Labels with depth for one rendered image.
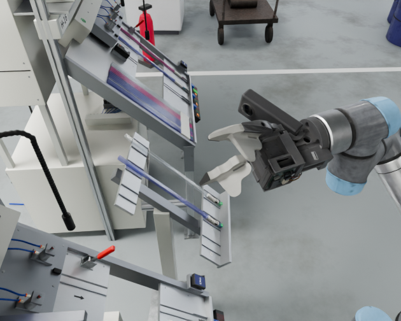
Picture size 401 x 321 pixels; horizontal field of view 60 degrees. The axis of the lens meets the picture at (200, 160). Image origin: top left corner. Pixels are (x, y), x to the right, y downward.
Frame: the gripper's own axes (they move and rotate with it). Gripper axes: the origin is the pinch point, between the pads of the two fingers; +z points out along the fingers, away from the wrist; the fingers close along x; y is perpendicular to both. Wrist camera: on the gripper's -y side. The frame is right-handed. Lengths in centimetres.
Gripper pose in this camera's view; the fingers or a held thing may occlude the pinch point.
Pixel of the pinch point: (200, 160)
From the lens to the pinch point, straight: 54.4
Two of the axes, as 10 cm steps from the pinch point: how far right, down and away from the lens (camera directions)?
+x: -0.8, 4.9, 8.7
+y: 3.6, 8.3, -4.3
